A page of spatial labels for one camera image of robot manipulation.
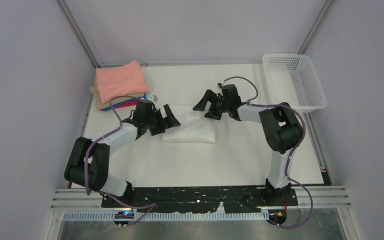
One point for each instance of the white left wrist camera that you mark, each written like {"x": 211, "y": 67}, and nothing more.
{"x": 154, "y": 99}

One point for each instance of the folded pink t-shirt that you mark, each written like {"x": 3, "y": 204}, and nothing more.
{"x": 122, "y": 80}

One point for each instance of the folded tan t-shirt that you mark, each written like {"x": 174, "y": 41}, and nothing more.
{"x": 105, "y": 106}

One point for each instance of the white printed t-shirt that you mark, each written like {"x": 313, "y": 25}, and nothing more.
{"x": 194, "y": 127}

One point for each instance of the aluminium frame rail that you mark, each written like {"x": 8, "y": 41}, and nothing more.
{"x": 70, "y": 10}

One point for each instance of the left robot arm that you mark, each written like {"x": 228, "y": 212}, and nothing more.
{"x": 89, "y": 160}

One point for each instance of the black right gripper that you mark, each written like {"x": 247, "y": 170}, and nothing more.
{"x": 212, "y": 97}

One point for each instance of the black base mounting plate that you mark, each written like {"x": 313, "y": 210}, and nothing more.
{"x": 200, "y": 199}

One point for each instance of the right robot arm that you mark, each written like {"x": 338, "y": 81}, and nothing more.
{"x": 282, "y": 130}

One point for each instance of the white plastic laundry basket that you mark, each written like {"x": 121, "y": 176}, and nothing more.
{"x": 292, "y": 78}

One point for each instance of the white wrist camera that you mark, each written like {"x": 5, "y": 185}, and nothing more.
{"x": 221, "y": 84}
{"x": 154, "y": 99}

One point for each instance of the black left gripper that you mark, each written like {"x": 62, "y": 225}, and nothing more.
{"x": 167, "y": 122}

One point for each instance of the folded magenta t-shirt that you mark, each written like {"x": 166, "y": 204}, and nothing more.
{"x": 127, "y": 103}

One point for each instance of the white slotted cable duct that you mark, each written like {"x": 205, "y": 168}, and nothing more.
{"x": 129, "y": 216}

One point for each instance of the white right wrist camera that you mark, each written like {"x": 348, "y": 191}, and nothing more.
{"x": 221, "y": 84}

